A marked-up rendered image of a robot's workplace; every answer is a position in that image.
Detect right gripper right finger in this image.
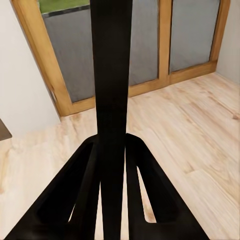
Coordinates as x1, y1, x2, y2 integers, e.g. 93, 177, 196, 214
125, 133, 210, 240

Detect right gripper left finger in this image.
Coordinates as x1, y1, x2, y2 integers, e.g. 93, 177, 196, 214
4, 134, 101, 240

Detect poster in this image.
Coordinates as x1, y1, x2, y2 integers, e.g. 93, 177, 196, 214
90, 0, 133, 240

